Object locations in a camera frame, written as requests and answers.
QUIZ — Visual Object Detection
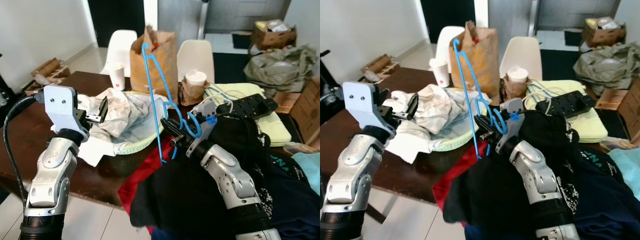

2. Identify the pale yellow cushion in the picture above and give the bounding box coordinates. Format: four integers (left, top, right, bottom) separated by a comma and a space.
204, 82, 293, 147
525, 79, 610, 144

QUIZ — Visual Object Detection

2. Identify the grey green bag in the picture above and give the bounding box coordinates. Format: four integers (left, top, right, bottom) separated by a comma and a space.
243, 45, 319, 99
572, 41, 640, 96

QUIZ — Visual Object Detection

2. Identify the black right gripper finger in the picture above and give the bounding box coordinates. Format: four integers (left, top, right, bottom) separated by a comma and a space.
160, 117, 177, 146
473, 115, 488, 143

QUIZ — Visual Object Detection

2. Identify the brown cardboard box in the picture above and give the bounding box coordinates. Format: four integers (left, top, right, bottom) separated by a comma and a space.
274, 75, 321, 147
595, 75, 640, 146

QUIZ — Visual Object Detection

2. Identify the white cable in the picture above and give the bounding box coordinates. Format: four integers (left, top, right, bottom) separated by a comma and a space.
521, 82, 561, 118
201, 84, 236, 108

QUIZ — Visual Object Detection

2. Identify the grey door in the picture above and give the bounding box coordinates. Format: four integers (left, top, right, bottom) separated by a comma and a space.
535, 0, 622, 31
204, 0, 292, 35

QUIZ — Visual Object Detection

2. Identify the blue plastic hanger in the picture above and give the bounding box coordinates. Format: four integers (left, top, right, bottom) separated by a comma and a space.
452, 39, 508, 161
141, 42, 203, 164

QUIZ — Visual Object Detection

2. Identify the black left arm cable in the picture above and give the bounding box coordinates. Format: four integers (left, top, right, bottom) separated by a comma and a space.
2, 94, 48, 211

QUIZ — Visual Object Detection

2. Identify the navy garment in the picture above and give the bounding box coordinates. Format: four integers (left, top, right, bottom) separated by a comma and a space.
150, 150, 321, 240
462, 150, 640, 240

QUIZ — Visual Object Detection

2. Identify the white stained cloth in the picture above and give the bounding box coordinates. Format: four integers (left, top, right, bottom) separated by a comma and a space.
75, 87, 171, 167
385, 84, 493, 165

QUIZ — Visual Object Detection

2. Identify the white plastic chair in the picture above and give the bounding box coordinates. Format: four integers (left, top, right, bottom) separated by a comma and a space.
429, 26, 466, 73
499, 36, 543, 83
176, 40, 216, 84
99, 30, 138, 77

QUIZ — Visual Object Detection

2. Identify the white paper cup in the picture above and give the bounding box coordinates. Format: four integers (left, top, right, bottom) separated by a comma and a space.
107, 63, 126, 91
429, 58, 451, 89

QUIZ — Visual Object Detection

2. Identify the red garment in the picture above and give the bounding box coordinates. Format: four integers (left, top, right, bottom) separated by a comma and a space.
117, 145, 166, 236
431, 141, 473, 228

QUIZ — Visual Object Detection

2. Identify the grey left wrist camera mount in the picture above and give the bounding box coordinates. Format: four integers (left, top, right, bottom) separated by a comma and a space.
342, 81, 392, 138
42, 85, 92, 138

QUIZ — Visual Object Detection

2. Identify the black power strip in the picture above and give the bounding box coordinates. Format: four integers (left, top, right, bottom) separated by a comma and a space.
535, 90, 597, 118
217, 93, 279, 119

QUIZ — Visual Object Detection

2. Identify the light green basket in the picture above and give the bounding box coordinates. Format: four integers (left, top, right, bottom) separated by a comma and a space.
435, 120, 481, 153
112, 120, 166, 156

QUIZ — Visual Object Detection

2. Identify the large brown paper bag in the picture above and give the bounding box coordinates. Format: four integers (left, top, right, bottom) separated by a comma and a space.
448, 21, 499, 98
130, 25, 179, 99

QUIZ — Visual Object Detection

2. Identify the white lidded cup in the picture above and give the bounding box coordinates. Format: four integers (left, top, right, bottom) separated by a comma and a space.
506, 67, 530, 84
184, 70, 208, 87

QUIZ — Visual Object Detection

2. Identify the teal cloth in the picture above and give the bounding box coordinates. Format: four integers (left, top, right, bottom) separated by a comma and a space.
607, 147, 640, 188
290, 151, 321, 197

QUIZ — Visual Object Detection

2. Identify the small open cardboard box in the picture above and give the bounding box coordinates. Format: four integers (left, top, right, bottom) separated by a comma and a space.
582, 16, 627, 48
250, 19, 298, 51

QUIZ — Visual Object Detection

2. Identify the small brown paper bag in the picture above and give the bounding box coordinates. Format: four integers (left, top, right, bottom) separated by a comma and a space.
179, 80, 211, 107
501, 77, 532, 101

